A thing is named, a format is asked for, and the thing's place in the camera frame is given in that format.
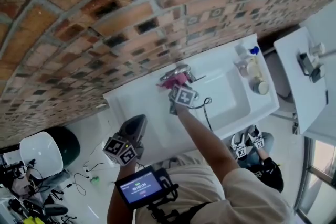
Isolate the person's left forearm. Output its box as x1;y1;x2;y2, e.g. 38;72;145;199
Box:
107;162;138;224

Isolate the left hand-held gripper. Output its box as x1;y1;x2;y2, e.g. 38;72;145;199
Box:
102;114;148;167

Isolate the pink cloth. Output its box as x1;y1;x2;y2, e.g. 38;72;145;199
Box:
156;72;188;91

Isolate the black chest harness strap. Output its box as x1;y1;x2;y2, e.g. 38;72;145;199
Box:
151;201;229;224

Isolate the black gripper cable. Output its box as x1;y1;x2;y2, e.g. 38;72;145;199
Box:
190;97;214;132

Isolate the round white jar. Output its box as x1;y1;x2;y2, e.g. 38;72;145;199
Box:
251;80;270;95

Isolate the chrome faucet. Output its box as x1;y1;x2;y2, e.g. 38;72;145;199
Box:
159;64;196;84

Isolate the grey cup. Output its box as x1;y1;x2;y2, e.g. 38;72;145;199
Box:
309;42;326;57
311;65;327;83

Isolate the person's right forearm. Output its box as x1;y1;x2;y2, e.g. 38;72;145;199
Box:
174;106;237;185

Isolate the soap bottle with blue pump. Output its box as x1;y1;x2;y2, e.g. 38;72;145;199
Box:
235;43;261;58

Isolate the black tabletop holder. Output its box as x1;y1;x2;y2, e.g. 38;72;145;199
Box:
297;52;314;77

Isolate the black chest-mounted monitor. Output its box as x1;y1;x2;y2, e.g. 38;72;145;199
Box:
114;165;180;212

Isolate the white sink basin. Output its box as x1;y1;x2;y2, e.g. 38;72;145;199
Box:
102;33;280;157

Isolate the pale yellow soap bar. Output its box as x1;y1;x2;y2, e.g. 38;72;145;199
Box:
246;59;264;81

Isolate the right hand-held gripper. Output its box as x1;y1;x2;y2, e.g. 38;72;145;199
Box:
167;83;200;116

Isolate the clear plastic bottle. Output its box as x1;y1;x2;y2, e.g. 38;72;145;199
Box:
233;57;250;77

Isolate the person's white T-shirt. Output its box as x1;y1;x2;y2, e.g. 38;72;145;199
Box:
133;153;295;224

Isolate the window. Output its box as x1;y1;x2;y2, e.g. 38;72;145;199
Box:
293;136;336;224

